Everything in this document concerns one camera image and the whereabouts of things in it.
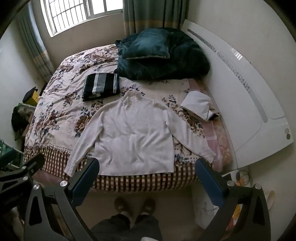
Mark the dark bag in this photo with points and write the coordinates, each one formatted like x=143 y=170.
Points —
x=19 y=120

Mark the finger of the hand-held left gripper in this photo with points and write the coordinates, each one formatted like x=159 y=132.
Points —
x=11 y=156
x=27 y=168

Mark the yellow box with black top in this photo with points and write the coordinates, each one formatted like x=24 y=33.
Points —
x=32 y=98

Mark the person's brown slipper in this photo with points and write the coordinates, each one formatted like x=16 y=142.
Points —
x=120 y=205
x=148 y=206

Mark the teal plush pillow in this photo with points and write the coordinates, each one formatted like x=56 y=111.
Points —
x=148 y=44

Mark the green striped curtain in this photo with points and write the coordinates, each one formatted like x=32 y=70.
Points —
x=152 y=14
x=34 y=46

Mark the pink bed sheet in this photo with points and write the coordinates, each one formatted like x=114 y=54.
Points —
x=215 y=136

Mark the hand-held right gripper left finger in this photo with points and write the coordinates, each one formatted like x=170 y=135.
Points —
x=84 y=180

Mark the white folded garment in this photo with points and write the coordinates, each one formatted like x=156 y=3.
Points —
x=196 y=104

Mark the barred window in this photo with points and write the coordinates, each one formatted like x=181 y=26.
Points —
x=76 y=14

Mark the white knit sweater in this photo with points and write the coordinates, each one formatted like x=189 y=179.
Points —
x=134 y=139

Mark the person's left brown slipper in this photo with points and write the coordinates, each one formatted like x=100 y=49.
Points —
x=120 y=205

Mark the white headboard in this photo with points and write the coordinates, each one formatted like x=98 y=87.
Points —
x=242 y=104

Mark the teal plush blanket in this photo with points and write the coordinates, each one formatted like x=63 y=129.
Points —
x=185 y=62

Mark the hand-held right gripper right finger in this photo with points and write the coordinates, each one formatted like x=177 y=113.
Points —
x=208 y=180

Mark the floral bedspread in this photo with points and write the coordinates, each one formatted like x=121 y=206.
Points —
x=64 y=97

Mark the person's right brown slipper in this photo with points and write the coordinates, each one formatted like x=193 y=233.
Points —
x=148 y=206

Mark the dark striped folded garment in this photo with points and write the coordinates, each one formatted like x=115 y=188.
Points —
x=101 y=84

